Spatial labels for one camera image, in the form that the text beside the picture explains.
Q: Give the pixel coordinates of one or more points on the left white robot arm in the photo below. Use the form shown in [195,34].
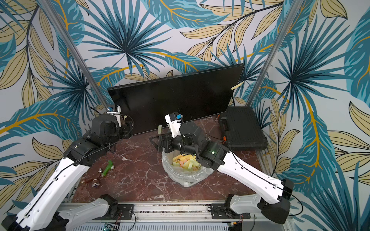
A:
[42,214]

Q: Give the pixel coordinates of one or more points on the left aluminium corner post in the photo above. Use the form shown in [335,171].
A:
[61,26]

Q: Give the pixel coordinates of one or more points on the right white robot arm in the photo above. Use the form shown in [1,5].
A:
[272,196]

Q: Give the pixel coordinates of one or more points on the black flat monitor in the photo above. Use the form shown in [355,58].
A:
[193,95]

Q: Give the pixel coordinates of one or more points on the black plastic tool case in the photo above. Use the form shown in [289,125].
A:
[241,130]

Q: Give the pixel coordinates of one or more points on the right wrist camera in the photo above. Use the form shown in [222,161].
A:
[174,121]

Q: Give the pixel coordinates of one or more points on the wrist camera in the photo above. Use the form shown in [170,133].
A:
[174,121]
[115,111]

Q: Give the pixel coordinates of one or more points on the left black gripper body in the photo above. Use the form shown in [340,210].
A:
[125,131]

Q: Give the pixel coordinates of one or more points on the aluminium corner post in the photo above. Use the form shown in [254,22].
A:
[61,26]
[285,27]

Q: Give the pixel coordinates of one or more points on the right aluminium corner post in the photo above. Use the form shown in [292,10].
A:
[285,27]

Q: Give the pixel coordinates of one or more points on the brown small tool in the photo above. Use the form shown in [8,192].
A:
[94,181]

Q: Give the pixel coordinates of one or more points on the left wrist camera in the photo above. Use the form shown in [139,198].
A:
[115,111]

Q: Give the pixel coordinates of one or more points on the mesh waste bin with liner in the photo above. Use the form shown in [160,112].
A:
[182,176]

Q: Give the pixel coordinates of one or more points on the yellow sticky note edge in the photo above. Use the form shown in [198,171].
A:
[238,85]

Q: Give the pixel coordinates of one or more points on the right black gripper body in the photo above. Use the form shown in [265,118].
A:
[165,142]

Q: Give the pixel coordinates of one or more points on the pile of discarded sticky notes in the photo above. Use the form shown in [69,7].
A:
[186,162]

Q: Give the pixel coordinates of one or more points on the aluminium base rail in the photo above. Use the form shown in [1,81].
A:
[193,216]

